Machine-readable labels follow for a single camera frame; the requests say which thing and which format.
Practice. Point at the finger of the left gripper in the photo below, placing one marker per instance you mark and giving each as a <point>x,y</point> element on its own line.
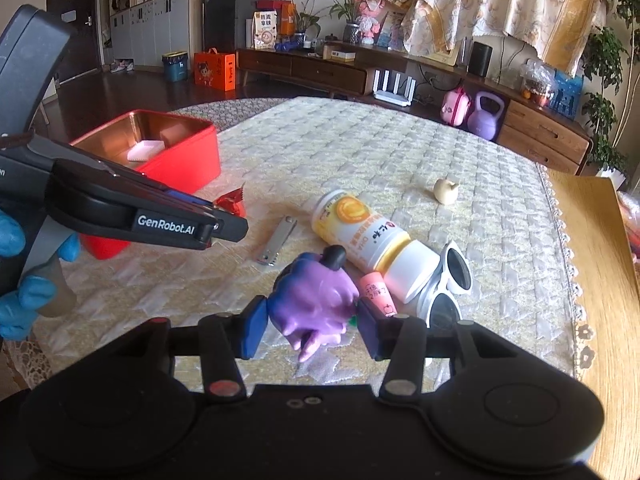
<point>185,228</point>
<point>184,205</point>

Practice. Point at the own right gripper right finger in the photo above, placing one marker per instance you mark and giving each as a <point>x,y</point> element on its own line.
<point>401,341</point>

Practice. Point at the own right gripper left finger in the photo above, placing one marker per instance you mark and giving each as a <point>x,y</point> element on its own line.
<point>223,339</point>

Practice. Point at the white round sunglasses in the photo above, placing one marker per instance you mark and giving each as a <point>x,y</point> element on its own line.
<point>437,303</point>

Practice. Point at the pink lip balm tube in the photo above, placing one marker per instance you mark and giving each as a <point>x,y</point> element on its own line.
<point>373,288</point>

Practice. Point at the silver nail clipper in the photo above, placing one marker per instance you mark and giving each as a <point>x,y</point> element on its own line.
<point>269,253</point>

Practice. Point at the purple toy figure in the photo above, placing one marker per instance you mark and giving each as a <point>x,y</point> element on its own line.
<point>313,300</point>

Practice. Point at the yellow white supplement bottle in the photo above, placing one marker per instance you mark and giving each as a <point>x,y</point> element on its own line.
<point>374,243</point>

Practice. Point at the cream small figurine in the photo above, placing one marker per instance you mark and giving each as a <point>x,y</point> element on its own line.
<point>445,191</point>

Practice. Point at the blue gloved left hand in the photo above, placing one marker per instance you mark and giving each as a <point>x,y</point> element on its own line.
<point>20,308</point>

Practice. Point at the red tin box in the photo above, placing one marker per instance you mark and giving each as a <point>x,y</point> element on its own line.
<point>188,163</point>

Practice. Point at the orange gift box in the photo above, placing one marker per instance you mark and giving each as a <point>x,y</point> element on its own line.
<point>215,70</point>

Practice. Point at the teal trash bin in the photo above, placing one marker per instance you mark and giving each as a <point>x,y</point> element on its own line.
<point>175,66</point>

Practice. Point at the quilted cream table mat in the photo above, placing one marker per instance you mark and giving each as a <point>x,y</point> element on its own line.
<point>287,154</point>

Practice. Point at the cereal box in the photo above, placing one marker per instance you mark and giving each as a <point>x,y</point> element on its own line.
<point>265,30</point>

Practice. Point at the black mini fridge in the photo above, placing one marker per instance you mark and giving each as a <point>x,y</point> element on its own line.
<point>224,24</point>

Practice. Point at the white wifi router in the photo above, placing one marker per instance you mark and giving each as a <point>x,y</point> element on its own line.
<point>391,88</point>

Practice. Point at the purple kettlebell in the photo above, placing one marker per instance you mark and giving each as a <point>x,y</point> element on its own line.
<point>482,122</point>

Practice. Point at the wooden tv cabinet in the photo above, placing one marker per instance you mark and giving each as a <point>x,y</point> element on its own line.
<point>352,71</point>

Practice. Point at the pink doll figure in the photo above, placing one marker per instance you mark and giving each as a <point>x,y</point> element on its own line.
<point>367,20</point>

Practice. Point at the blue patterned bag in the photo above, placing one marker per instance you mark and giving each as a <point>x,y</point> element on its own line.
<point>567,94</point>

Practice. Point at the black speaker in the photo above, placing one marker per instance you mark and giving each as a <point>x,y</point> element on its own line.
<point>479,60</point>

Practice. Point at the green potted tree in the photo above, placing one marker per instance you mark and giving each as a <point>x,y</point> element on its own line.
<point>609,62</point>

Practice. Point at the floral curtain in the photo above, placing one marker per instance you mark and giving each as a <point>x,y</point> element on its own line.
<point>557,30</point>

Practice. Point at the grey wall cabinet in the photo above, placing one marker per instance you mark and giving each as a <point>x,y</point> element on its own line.
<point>148,31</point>

